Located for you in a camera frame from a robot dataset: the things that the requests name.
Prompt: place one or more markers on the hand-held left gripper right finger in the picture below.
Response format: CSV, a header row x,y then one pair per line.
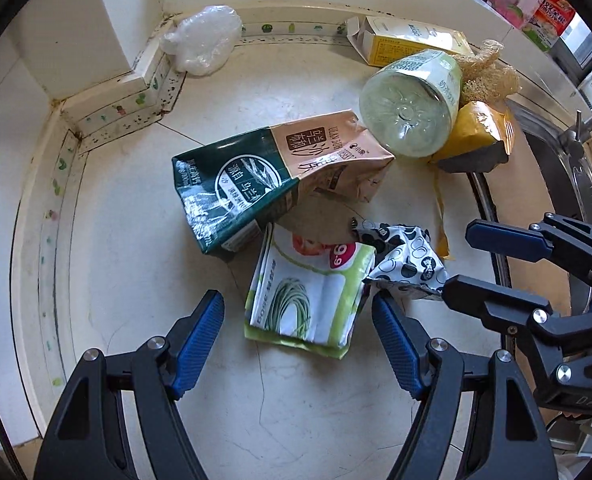
x,y
396,345

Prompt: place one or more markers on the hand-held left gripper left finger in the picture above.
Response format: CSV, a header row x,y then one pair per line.
x,y
198,345

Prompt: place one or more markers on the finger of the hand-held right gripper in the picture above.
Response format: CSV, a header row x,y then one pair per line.
x,y
496,300
506,240

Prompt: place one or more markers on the black white spotted wrapper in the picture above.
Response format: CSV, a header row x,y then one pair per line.
x,y
406,260

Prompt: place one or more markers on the green white printed packet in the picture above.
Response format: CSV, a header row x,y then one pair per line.
x,y
301,295

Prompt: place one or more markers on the yellow snack bag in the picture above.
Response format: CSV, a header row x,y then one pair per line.
x,y
476,130

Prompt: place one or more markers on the pale green plastic bottle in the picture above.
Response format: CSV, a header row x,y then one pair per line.
x,y
406,105

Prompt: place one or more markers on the green brown milk carton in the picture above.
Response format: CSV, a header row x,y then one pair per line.
x,y
236,180

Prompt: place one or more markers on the flat brown cardboard sheet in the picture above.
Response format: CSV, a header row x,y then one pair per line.
x,y
516,195

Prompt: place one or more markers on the stainless steel double sink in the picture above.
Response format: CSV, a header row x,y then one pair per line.
x,y
561,180

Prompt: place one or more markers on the steel kitchen faucet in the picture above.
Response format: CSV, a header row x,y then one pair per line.
x,y
581,130

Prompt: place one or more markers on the beige loofah sponge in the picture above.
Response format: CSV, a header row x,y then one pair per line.
x,y
491,75

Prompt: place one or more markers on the dark framed window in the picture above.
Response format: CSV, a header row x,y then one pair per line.
x,y
588,55

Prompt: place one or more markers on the yellow white cardboard box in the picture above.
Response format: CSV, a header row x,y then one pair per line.
x,y
406,40

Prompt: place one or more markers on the red and green carton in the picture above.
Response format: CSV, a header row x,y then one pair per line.
x,y
551,15

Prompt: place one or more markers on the clear plastic bag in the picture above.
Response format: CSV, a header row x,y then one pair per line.
x,y
201,40

